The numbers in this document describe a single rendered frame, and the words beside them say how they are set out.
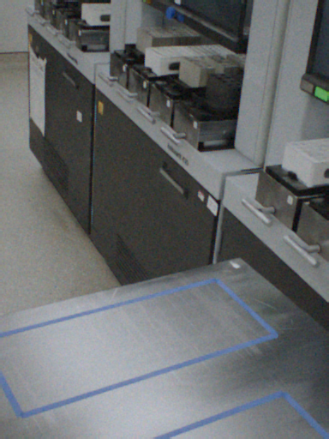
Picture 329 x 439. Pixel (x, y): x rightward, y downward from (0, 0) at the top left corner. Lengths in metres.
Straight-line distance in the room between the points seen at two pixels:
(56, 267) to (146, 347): 1.70
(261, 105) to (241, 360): 0.81
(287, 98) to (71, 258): 1.34
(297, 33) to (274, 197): 0.33
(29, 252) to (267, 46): 1.41
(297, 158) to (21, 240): 1.55
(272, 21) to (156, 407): 0.95
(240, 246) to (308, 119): 0.31
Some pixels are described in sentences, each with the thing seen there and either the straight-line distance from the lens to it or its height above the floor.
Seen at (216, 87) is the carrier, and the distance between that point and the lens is 1.72.
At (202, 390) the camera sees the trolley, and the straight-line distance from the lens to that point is 0.82.
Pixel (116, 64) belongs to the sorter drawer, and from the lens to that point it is 2.10.
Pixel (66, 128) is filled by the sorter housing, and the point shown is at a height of 0.41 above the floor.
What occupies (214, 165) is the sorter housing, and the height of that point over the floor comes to 0.73.
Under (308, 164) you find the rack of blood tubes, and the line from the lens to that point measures 1.35.
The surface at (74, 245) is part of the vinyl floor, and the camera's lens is 2.69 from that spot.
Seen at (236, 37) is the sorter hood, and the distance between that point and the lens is 1.62.
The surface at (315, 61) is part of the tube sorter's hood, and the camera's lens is 1.39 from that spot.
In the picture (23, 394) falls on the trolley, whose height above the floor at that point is 0.82.
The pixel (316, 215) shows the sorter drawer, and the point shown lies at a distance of 1.28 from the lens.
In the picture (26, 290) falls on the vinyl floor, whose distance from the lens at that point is 2.44.
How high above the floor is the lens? 1.36
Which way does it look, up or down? 28 degrees down
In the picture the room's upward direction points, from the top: 5 degrees clockwise
